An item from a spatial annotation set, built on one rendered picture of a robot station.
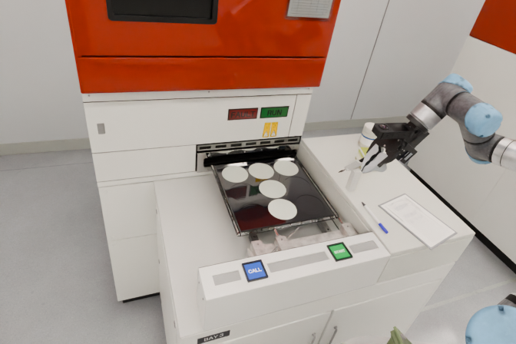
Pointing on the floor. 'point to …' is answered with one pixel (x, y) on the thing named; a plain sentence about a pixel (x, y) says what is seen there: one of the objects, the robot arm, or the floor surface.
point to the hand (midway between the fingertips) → (363, 168)
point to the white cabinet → (315, 311)
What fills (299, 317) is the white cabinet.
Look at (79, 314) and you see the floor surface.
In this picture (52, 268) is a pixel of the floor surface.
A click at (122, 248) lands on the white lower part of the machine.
